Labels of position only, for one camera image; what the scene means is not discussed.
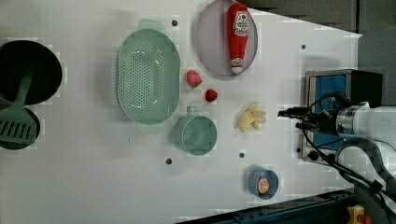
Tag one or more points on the blue metal frame rail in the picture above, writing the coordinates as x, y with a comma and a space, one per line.
327, 208

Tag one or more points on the green mug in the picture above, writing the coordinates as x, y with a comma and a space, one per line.
194, 133

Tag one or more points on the green colander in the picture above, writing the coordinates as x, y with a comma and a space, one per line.
148, 67

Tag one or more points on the red plush ketchup bottle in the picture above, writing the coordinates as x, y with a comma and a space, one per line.
237, 35

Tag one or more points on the green slotted spatula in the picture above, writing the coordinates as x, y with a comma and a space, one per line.
17, 126

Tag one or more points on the yellow plush peeled banana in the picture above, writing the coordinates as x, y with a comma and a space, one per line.
252, 117

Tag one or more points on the black pot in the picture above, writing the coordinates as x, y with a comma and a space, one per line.
22, 57

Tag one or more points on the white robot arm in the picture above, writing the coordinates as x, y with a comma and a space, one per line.
359, 126

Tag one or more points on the grey round plate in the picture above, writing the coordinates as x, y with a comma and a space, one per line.
211, 39

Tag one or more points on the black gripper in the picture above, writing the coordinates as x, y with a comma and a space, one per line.
323, 122

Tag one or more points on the orange slice toy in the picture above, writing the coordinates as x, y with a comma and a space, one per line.
263, 185

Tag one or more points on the blue bowl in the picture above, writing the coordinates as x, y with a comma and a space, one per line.
273, 181

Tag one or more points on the red strawberry toy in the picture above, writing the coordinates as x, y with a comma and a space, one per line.
211, 95

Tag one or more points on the yellow red emergency button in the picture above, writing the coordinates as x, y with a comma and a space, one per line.
357, 215

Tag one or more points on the pink strawberry toy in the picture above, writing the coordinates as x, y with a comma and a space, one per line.
193, 78

